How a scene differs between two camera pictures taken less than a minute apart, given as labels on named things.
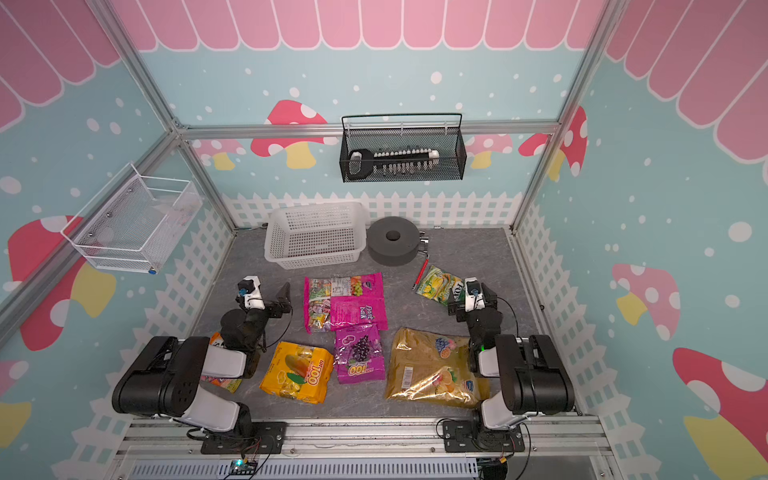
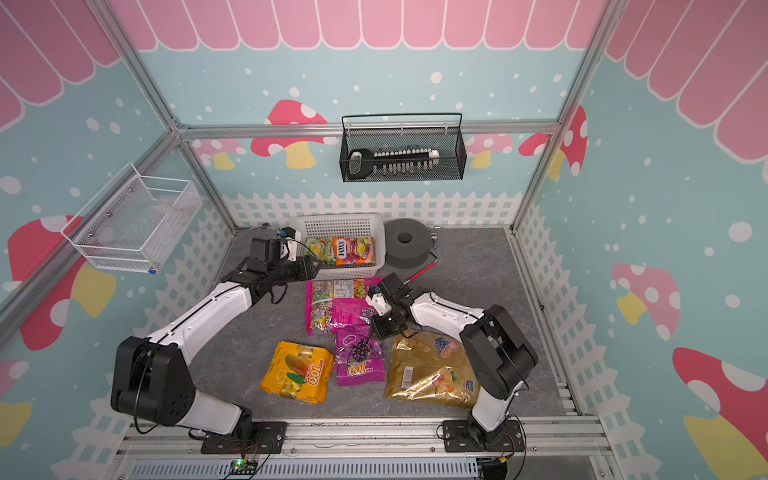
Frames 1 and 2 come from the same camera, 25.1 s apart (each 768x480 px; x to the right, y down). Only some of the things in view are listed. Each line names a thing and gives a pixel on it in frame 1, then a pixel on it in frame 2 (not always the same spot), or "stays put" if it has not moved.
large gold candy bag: [433, 368] stays put
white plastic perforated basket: [311, 234] → [345, 225]
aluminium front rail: [366, 437] stays put
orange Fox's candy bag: [227, 383] → [356, 250]
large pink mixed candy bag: [344, 304] stays put
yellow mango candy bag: [299, 372] stays put
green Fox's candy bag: [440, 285] → [323, 249]
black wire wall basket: [402, 154] stays put
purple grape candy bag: [359, 355] stays put
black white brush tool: [362, 162] stays put
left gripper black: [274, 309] → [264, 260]
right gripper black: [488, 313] → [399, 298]
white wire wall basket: [132, 221] stays put
